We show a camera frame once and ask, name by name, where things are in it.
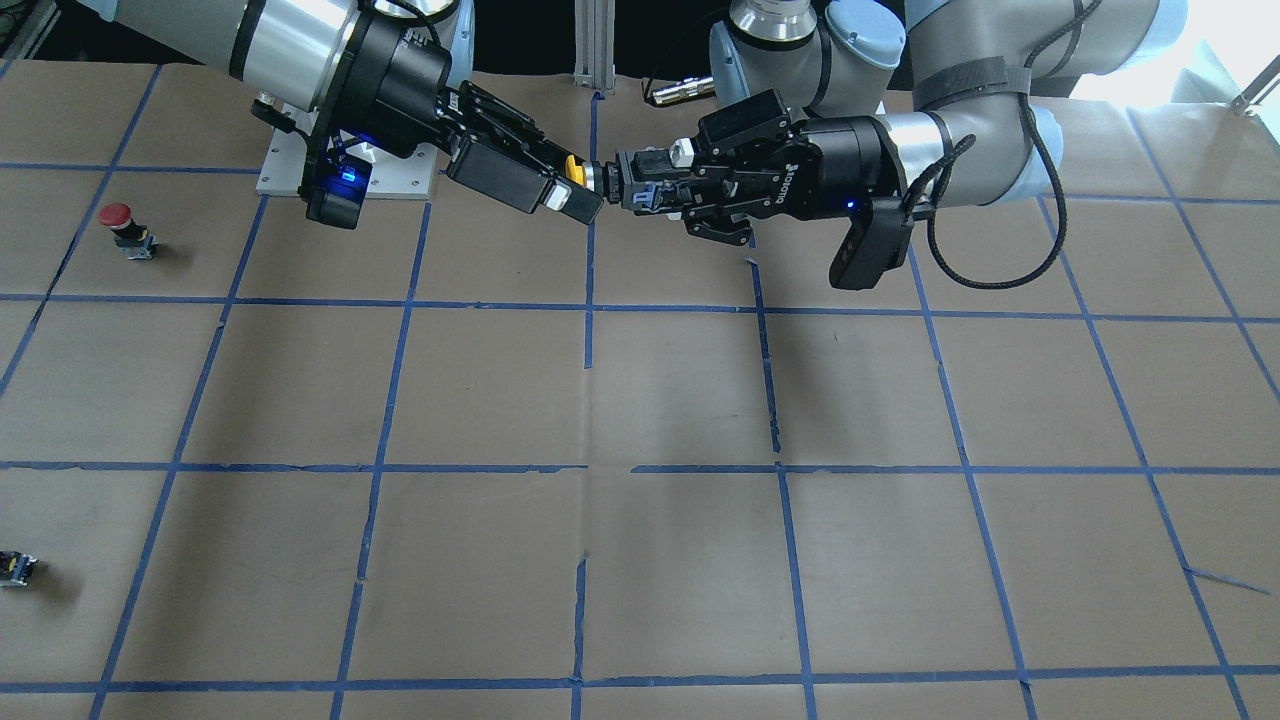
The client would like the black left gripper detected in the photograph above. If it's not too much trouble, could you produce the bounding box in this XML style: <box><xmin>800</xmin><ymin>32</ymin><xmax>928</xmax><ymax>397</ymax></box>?
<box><xmin>612</xmin><ymin>90</ymin><xmax>906</xmax><ymax>243</ymax></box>

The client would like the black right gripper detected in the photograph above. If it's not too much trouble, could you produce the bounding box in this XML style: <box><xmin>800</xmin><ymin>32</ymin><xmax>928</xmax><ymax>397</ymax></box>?
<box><xmin>315</xmin><ymin>10</ymin><xmax>605</xmax><ymax>224</ymax></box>

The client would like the yellow push button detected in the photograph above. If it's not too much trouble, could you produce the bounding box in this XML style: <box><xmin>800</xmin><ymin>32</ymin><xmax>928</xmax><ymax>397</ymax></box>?
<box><xmin>564</xmin><ymin>151</ymin><xmax>637</xmax><ymax>204</ymax></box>

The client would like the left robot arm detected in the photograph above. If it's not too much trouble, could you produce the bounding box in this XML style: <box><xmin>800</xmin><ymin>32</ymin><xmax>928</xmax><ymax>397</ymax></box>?
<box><xmin>602</xmin><ymin>1</ymin><xmax>1188</xmax><ymax>243</ymax></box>

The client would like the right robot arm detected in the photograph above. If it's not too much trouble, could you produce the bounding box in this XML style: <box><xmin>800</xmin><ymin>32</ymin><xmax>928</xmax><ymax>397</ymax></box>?
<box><xmin>91</xmin><ymin>1</ymin><xmax>605</xmax><ymax>229</ymax></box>

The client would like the red push button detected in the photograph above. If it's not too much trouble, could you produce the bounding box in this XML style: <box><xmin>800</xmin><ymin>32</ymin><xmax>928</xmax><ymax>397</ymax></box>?
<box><xmin>97</xmin><ymin>202</ymin><xmax>157</xmax><ymax>261</ymax></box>

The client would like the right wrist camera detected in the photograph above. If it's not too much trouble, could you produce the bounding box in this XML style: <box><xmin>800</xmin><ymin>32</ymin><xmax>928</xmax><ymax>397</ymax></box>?
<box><xmin>302</xmin><ymin>152</ymin><xmax>372</xmax><ymax>231</ymax></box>

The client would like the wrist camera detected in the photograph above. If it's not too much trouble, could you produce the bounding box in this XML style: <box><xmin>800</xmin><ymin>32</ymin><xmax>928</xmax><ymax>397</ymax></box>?
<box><xmin>302</xmin><ymin>152</ymin><xmax>372</xmax><ymax>231</ymax></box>
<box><xmin>828</xmin><ymin>197</ymin><xmax>914</xmax><ymax>291</ymax></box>

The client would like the aluminium frame post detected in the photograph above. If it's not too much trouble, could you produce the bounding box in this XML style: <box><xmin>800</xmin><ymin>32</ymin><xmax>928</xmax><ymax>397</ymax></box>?
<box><xmin>572</xmin><ymin>0</ymin><xmax>617</xmax><ymax>95</ymax></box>

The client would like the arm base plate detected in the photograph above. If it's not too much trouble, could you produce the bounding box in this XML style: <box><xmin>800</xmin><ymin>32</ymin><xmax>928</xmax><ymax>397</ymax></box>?
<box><xmin>251</xmin><ymin>94</ymin><xmax>438</xmax><ymax>200</ymax></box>

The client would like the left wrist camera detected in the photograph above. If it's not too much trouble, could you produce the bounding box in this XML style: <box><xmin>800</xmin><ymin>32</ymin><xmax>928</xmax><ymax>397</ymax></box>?
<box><xmin>828</xmin><ymin>197</ymin><xmax>914</xmax><ymax>291</ymax></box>

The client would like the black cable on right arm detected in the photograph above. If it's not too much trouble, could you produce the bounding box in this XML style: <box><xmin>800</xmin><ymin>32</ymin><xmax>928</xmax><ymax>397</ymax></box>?
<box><xmin>900</xmin><ymin>0</ymin><xmax>1106</xmax><ymax>290</ymax></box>

